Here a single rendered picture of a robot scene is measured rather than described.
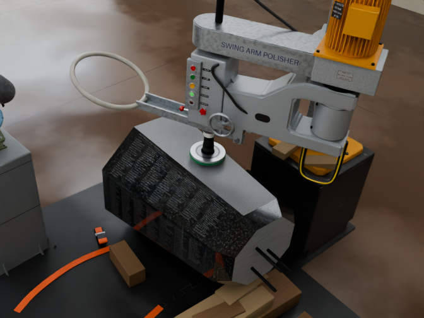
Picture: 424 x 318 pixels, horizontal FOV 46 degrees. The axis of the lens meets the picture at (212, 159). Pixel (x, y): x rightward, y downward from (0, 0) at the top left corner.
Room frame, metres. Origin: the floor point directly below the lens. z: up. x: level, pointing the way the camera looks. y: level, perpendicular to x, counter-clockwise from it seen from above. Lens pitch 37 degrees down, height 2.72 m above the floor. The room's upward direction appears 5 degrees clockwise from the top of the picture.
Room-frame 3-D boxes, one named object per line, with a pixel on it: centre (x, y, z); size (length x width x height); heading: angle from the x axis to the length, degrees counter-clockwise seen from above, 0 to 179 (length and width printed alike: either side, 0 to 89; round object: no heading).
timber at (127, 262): (2.21, 0.51, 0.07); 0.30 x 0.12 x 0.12; 38
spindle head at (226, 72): (2.39, -0.05, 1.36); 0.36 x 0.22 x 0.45; 70
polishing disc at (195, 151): (2.42, 0.03, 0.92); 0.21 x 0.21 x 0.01
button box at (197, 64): (2.33, 0.13, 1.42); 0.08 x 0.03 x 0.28; 70
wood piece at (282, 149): (2.70, -0.49, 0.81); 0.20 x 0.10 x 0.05; 142
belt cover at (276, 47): (2.30, -0.30, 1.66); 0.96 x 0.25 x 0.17; 70
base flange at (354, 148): (2.83, -0.70, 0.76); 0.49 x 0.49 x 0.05; 44
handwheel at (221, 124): (2.26, -0.04, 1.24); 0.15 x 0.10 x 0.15; 70
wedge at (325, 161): (2.59, -0.69, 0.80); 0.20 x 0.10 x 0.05; 83
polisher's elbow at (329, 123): (2.19, -0.59, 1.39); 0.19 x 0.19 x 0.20
